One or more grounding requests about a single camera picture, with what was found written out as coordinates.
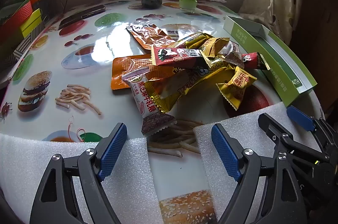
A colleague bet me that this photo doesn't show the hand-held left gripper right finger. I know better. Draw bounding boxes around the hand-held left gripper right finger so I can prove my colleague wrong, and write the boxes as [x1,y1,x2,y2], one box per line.
[211,124,311,224]

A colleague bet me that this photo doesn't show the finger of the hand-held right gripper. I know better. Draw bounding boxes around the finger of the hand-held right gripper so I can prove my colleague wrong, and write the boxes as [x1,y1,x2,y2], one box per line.
[286,106,333,140]
[257,113,330,164]

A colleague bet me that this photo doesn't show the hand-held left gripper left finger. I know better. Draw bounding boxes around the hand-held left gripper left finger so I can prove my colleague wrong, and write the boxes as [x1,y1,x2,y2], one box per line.
[29,122,128,224]

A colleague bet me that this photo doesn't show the green cardboard box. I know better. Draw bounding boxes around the green cardboard box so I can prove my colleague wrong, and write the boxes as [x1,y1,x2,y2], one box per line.
[223,16,317,108]

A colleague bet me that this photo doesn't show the gold peanut candy packet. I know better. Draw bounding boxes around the gold peanut candy packet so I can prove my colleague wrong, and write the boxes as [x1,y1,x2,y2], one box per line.
[216,66,258,111]
[203,37,230,62]

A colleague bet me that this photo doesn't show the white nougat candy packet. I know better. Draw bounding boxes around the white nougat candy packet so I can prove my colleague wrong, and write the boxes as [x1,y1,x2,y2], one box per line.
[219,40,246,68]
[121,67,177,137]

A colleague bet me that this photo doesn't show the red and black snack packet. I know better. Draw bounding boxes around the red and black snack packet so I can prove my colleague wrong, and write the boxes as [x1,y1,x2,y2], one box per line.
[241,52,271,71]
[150,46,209,66]

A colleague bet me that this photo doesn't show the orange snack pouch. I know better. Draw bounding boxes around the orange snack pouch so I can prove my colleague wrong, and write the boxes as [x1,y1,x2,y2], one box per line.
[110,53,180,92]
[126,24,176,50]

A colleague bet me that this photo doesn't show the long gold snack bar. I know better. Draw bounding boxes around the long gold snack bar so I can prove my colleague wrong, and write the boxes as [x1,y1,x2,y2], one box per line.
[144,63,235,113]
[176,32,214,51]

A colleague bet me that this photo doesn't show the white foam sheet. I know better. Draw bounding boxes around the white foam sheet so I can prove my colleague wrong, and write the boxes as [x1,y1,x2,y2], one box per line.
[194,104,321,224]
[0,133,159,224]

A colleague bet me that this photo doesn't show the printed food tablecloth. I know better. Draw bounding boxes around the printed food tablecloth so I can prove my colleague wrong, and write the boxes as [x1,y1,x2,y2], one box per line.
[0,0,325,224]

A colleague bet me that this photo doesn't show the black phone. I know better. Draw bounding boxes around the black phone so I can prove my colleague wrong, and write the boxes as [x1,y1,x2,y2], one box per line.
[58,4,106,30]

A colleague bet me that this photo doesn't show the black and white striped box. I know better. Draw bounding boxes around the black and white striped box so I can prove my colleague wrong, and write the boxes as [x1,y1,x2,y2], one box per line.
[12,20,46,60]

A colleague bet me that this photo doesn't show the yellow-green box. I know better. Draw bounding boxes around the yellow-green box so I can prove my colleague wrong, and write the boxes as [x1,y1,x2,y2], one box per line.
[21,8,43,38]

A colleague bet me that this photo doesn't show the green jar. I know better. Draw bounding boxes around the green jar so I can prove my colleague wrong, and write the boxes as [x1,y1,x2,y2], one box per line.
[179,0,198,12]

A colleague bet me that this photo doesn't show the red box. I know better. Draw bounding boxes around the red box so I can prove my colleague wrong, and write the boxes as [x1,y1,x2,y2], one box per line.
[0,0,33,45]

